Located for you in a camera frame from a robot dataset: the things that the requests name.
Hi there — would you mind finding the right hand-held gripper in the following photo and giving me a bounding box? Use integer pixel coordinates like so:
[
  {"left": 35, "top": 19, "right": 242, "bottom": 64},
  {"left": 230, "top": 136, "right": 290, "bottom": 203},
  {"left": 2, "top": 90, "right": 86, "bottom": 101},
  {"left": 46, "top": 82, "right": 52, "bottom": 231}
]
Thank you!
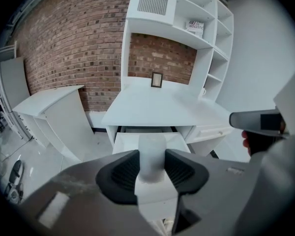
[{"left": 229, "top": 58, "right": 295, "bottom": 236}]

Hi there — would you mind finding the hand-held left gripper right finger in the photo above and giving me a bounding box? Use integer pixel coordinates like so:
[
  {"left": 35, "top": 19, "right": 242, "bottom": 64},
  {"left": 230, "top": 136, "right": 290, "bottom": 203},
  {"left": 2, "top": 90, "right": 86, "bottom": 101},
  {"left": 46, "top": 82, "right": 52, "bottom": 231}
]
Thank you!
[{"left": 164, "top": 148, "right": 269, "bottom": 236}]

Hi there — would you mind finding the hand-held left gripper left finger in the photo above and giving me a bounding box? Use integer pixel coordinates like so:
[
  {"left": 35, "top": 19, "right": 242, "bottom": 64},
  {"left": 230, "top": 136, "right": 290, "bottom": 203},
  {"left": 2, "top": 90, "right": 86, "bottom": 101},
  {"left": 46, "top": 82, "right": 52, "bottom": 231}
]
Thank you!
[{"left": 18, "top": 149, "right": 160, "bottom": 236}]

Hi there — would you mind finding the white cylindrical object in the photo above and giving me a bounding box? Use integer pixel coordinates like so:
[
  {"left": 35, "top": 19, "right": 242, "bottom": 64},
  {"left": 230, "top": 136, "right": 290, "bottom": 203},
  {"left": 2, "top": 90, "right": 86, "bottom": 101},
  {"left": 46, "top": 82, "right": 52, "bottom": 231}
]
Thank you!
[{"left": 137, "top": 133, "right": 168, "bottom": 184}]

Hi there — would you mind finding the person's right hand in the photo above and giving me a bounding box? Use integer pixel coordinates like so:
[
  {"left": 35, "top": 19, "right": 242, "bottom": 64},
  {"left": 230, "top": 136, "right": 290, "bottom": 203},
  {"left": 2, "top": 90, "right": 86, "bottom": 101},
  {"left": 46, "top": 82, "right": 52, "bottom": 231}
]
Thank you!
[{"left": 242, "top": 129, "right": 285, "bottom": 157}]

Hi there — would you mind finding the white hutch shelf unit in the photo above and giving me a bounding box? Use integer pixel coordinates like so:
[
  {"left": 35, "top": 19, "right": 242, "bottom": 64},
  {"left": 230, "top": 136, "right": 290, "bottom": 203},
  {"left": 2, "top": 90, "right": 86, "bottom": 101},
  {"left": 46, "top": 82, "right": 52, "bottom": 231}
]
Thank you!
[{"left": 120, "top": 0, "right": 235, "bottom": 105}]

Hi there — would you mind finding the white curved desk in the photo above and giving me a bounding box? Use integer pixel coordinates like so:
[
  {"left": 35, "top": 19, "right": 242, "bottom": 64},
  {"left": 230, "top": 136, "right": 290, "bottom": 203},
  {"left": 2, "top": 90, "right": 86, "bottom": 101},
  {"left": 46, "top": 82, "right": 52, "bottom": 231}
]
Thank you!
[{"left": 12, "top": 84, "right": 95, "bottom": 163}]

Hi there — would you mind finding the black white handheld device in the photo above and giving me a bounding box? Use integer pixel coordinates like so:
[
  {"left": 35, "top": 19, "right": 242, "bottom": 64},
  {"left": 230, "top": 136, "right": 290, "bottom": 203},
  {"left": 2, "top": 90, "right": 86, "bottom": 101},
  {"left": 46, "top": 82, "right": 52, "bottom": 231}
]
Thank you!
[{"left": 4, "top": 159, "right": 25, "bottom": 204}]

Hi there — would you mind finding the white book red print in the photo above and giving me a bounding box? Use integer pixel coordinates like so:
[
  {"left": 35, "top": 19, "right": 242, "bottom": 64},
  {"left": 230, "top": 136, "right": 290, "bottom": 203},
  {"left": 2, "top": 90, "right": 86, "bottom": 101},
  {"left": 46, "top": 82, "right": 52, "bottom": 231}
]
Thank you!
[{"left": 185, "top": 20, "right": 205, "bottom": 38}]

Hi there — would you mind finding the grey cabinet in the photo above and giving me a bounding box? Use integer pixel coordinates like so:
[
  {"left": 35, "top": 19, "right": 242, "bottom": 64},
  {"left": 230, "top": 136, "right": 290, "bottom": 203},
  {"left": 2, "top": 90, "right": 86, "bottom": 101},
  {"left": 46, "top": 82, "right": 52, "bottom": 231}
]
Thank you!
[{"left": 0, "top": 56, "right": 30, "bottom": 113}]

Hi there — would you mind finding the white louvred cabinet door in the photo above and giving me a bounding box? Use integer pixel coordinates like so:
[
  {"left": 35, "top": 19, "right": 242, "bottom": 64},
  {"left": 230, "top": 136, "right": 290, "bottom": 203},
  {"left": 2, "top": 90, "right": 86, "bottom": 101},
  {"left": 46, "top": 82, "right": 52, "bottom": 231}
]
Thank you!
[{"left": 137, "top": 0, "right": 170, "bottom": 16}]

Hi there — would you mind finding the white metal rack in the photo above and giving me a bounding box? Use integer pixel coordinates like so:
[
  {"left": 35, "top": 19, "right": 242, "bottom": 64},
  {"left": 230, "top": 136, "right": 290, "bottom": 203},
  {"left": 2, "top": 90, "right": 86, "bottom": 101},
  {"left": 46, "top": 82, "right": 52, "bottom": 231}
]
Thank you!
[{"left": 0, "top": 41, "right": 24, "bottom": 140}]

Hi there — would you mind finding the small dark picture frame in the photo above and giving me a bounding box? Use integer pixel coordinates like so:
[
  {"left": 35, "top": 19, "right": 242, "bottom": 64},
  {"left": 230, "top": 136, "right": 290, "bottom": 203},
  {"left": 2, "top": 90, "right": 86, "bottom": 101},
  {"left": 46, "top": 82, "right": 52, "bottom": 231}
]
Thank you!
[{"left": 150, "top": 71, "right": 164, "bottom": 89}]

